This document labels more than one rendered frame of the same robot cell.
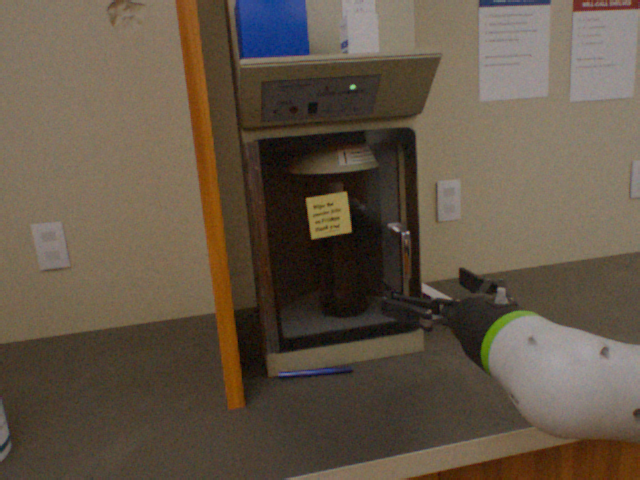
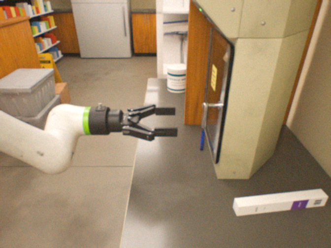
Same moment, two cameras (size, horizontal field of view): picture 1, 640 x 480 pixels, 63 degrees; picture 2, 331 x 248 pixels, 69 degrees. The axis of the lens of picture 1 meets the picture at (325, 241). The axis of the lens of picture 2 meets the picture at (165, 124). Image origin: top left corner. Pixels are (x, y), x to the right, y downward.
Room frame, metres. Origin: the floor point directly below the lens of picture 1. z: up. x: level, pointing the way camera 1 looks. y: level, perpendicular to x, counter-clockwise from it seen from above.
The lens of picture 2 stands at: (0.93, -0.83, 1.53)
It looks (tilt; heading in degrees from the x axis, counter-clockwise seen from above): 31 degrees down; 101
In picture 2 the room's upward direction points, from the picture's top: straight up
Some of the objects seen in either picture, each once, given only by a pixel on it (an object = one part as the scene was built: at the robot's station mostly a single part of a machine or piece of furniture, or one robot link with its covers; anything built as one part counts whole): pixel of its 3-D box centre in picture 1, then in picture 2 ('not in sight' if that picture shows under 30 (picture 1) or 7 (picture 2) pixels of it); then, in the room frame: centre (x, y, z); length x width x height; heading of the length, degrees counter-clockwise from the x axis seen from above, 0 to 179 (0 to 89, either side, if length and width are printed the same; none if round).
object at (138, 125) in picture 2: (482, 298); (140, 128); (0.73, -0.22, 1.14); 0.11 x 0.01 x 0.04; 150
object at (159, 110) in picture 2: (391, 293); (165, 111); (0.78, -0.10, 1.14); 0.07 x 0.01 x 0.03; 12
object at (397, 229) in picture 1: (402, 251); (210, 114); (0.94, -0.14, 1.17); 0.05 x 0.03 x 0.10; 11
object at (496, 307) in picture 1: (502, 334); (101, 119); (0.59, -0.21, 1.15); 0.09 x 0.06 x 0.12; 102
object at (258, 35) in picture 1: (270, 30); not in sight; (0.88, 0.06, 1.56); 0.10 x 0.10 x 0.09; 12
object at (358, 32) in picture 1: (359, 36); not in sight; (0.90, -0.08, 1.54); 0.05 x 0.05 x 0.06; 11
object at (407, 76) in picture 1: (338, 89); (207, 9); (0.90, -0.04, 1.46); 0.32 x 0.12 x 0.10; 102
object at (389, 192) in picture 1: (341, 242); (214, 94); (0.95, -0.03, 1.19); 0.30 x 0.01 x 0.40; 101
